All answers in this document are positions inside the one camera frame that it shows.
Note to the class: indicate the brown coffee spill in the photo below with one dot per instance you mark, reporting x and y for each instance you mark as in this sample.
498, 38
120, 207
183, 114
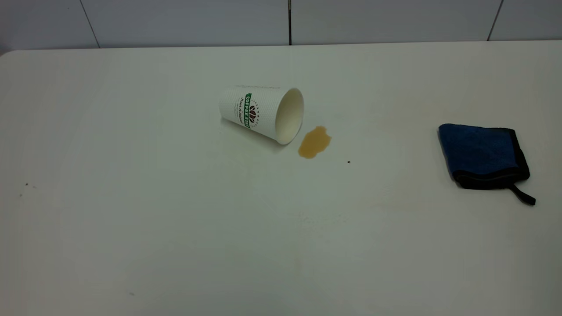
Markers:
314, 142

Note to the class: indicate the white paper coffee cup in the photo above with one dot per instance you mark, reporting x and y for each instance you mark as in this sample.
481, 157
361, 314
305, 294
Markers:
263, 112

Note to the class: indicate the blue black-edged cleaning cloth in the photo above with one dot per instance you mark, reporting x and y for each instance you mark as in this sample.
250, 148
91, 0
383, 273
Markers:
478, 151

